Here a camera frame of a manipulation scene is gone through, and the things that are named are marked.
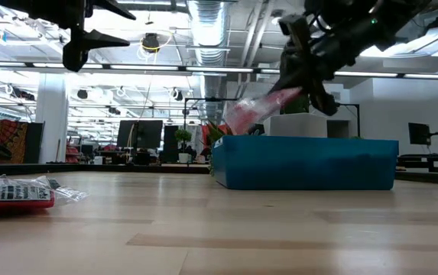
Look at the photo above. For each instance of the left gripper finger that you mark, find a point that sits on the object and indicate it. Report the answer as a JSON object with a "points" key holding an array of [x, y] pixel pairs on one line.
{"points": [[111, 5], [79, 49]]}

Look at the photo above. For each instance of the black tower speaker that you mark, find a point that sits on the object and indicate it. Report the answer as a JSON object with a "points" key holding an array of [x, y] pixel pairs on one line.
{"points": [[170, 143]]}

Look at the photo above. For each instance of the colourful patterned panel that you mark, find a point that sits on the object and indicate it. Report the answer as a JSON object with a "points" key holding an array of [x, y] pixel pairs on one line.
{"points": [[8, 141]]}

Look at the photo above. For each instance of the spiky green aloe plant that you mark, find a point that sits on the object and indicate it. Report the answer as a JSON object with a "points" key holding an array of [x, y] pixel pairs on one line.
{"points": [[215, 133]]}

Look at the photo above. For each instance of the black computer monitor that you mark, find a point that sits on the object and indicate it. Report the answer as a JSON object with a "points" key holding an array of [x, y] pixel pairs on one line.
{"points": [[146, 133]]}

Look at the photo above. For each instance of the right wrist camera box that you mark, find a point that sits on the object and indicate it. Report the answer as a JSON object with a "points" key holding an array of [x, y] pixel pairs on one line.
{"points": [[295, 28]]}

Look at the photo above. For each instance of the small monitor on arm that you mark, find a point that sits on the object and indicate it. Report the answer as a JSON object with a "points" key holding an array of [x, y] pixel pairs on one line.
{"points": [[419, 133]]}

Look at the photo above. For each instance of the red popcorn bag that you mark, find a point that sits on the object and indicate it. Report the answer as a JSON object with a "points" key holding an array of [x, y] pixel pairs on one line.
{"points": [[253, 110]]}

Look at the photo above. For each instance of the popcorn bag with white label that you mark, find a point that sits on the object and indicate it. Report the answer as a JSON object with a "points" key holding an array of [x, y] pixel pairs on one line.
{"points": [[8, 191]]}

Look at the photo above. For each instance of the long light bar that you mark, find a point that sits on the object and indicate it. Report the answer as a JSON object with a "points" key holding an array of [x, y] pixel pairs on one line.
{"points": [[218, 69]]}

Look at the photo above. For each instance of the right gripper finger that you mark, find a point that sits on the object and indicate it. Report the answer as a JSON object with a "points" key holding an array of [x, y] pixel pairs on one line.
{"points": [[325, 103], [289, 82]]}

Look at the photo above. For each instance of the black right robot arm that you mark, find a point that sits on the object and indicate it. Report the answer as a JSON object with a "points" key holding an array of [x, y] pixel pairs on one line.
{"points": [[394, 19]]}

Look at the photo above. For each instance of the black round ceiling fixture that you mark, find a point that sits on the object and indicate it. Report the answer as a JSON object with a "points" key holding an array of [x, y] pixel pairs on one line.
{"points": [[150, 42]]}

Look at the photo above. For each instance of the blue plastic basket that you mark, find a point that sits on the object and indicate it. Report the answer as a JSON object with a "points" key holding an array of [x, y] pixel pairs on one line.
{"points": [[302, 164]]}

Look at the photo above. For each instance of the white square planter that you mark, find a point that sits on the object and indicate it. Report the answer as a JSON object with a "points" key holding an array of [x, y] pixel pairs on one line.
{"points": [[295, 125]]}

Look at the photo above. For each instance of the small plant in white pot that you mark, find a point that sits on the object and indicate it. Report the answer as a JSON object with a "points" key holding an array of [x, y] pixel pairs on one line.
{"points": [[183, 141]]}

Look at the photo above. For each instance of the white round pillar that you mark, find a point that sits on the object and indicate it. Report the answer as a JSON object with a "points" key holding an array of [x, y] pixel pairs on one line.
{"points": [[52, 126]]}

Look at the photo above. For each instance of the silver ventilation duct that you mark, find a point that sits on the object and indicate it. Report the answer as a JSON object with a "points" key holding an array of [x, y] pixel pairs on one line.
{"points": [[209, 38]]}

